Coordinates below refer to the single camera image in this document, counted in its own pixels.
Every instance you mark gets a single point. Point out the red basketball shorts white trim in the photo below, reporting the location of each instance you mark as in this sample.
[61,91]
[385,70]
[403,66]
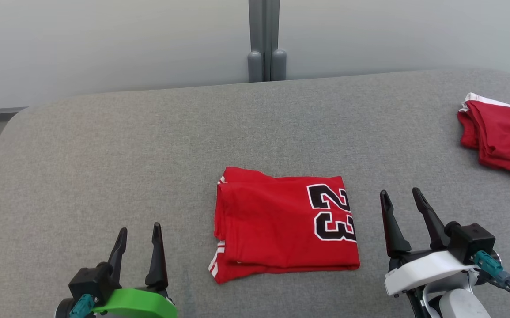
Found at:
[506,132]

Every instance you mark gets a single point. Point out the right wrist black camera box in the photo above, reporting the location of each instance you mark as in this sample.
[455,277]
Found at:
[473,240]

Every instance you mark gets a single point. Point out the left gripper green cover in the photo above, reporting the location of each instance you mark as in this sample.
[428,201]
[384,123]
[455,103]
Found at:
[140,304]

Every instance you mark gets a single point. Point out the red shirt white sleeves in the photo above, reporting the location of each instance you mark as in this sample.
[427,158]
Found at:
[272,229]

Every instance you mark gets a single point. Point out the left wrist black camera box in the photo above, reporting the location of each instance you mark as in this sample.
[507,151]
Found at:
[89,280]

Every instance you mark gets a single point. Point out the grey partition post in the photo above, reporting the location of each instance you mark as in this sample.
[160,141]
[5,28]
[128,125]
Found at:
[266,44]

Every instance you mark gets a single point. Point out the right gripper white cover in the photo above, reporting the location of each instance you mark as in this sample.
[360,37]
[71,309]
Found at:
[422,267]

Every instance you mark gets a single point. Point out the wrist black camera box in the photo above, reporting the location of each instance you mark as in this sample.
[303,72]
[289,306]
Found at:
[473,240]
[89,280]

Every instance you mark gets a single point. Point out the grey fabric sofa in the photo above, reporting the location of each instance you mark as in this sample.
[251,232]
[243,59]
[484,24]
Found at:
[237,132]

